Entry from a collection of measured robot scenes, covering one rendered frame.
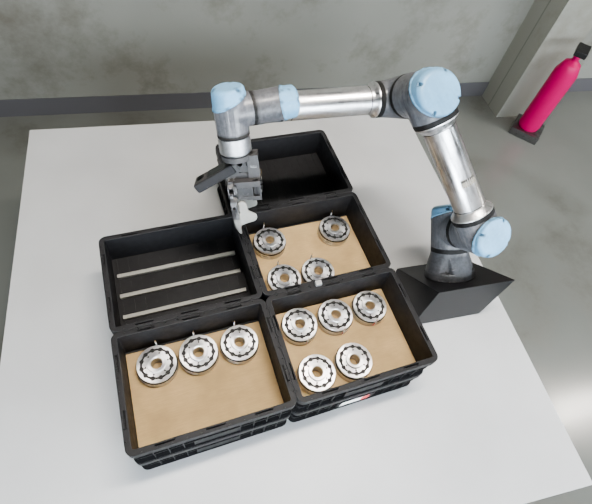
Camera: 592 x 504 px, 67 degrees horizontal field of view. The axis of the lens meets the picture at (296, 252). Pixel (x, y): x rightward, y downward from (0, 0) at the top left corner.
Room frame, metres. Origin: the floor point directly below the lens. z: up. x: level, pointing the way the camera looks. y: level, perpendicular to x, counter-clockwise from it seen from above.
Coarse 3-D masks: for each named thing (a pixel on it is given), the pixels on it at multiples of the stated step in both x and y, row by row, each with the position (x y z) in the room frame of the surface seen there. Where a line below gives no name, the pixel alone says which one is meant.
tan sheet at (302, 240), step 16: (304, 224) 0.92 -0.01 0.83; (288, 240) 0.84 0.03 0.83; (304, 240) 0.85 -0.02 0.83; (320, 240) 0.87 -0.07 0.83; (352, 240) 0.90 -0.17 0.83; (256, 256) 0.75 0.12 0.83; (288, 256) 0.78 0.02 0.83; (304, 256) 0.79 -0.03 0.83; (320, 256) 0.81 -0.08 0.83; (336, 256) 0.82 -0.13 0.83; (352, 256) 0.83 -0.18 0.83; (336, 272) 0.76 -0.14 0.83
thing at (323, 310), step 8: (328, 304) 0.63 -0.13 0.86; (336, 304) 0.63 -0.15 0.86; (344, 304) 0.64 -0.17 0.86; (320, 312) 0.59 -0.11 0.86; (344, 312) 0.61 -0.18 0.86; (320, 320) 0.57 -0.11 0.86; (328, 320) 0.57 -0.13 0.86; (344, 320) 0.59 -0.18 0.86; (328, 328) 0.55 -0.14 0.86; (336, 328) 0.56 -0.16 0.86; (344, 328) 0.56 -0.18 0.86
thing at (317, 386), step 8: (304, 360) 0.44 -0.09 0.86; (312, 360) 0.45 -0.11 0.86; (320, 360) 0.45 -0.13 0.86; (328, 360) 0.46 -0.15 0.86; (304, 368) 0.42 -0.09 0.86; (328, 368) 0.43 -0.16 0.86; (304, 376) 0.40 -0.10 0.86; (328, 376) 0.41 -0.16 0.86; (304, 384) 0.38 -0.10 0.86; (312, 384) 0.38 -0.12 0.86; (320, 384) 0.39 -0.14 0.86; (328, 384) 0.39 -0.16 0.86
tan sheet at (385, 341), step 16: (320, 304) 0.64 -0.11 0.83; (384, 320) 0.63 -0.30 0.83; (320, 336) 0.53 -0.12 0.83; (336, 336) 0.55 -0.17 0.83; (352, 336) 0.56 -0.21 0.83; (368, 336) 0.57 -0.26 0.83; (384, 336) 0.58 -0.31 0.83; (400, 336) 0.59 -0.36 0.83; (288, 352) 0.47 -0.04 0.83; (304, 352) 0.48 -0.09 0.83; (320, 352) 0.49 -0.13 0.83; (336, 352) 0.50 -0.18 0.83; (384, 352) 0.53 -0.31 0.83; (400, 352) 0.54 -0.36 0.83; (384, 368) 0.48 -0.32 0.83; (336, 384) 0.41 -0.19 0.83
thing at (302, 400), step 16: (368, 272) 0.72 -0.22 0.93; (384, 272) 0.73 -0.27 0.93; (304, 288) 0.62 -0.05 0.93; (320, 288) 0.63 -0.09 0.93; (400, 288) 0.69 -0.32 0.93; (272, 320) 0.50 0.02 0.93; (416, 320) 0.60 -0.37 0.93; (432, 352) 0.52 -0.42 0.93; (288, 368) 0.39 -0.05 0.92; (400, 368) 0.45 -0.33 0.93; (416, 368) 0.47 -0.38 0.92; (352, 384) 0.38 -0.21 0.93; (368, 384) 0.40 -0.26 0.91; (304, 400) 0.32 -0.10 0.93
